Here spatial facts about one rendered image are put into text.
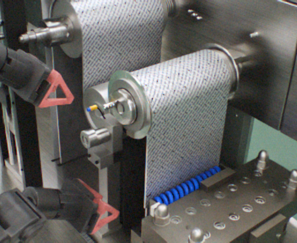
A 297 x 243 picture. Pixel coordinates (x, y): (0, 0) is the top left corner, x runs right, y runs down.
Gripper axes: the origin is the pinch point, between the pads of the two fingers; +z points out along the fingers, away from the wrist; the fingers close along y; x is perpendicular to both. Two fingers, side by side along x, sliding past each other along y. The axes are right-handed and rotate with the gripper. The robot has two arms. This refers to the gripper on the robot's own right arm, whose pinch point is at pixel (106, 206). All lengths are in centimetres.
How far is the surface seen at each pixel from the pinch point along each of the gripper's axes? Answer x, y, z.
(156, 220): 1.7, 7.5, 7.7
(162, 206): 5.1, 7.4, 7.2
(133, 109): 20.9, -2.3, -2.7
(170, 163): 12.0, 0.5, 12.6
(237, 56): 39.6, -3.9, 23.3
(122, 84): 24.3, -7.1, -3.8
